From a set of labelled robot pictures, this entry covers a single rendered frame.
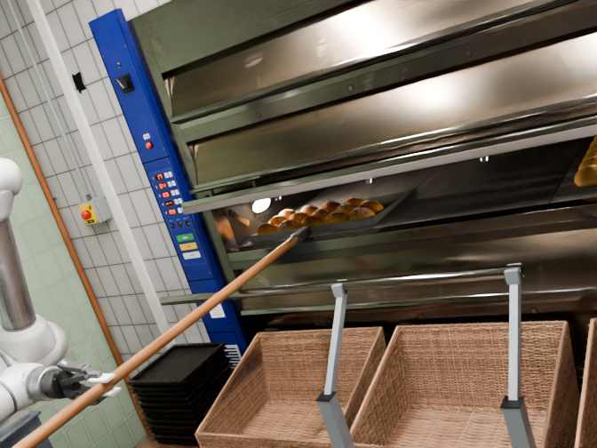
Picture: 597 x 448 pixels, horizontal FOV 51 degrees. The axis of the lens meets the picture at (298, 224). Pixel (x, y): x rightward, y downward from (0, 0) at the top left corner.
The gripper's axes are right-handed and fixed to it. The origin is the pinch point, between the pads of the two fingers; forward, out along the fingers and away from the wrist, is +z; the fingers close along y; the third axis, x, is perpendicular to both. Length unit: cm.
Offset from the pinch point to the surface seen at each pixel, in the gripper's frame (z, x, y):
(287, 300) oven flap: -10, -90, 22
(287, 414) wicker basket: -15, -74, 61
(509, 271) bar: 85, -52, 2
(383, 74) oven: 50, -91, -47
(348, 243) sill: 22, -91, 4
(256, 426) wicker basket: -24, -66, 61
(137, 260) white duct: -81, -90, -1
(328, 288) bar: 34, -54, 3
